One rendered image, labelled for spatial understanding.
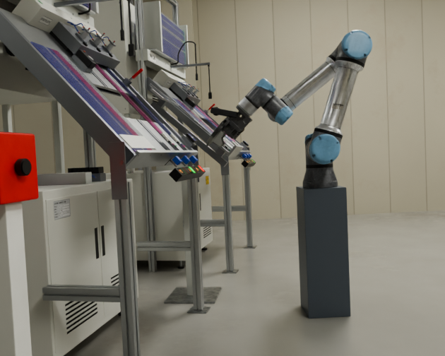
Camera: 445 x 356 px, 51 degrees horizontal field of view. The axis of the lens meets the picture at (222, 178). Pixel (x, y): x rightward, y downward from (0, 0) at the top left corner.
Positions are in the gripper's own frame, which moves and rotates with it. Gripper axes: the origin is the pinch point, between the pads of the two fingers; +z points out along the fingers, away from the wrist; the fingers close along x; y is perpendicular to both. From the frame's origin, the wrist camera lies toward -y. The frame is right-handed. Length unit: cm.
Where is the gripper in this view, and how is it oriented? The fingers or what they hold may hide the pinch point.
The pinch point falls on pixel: (208, 142)
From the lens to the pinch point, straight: 197.6
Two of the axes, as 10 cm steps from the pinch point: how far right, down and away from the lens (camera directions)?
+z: -6.8, 7.1, 1.9
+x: 2.2, -0.5, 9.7
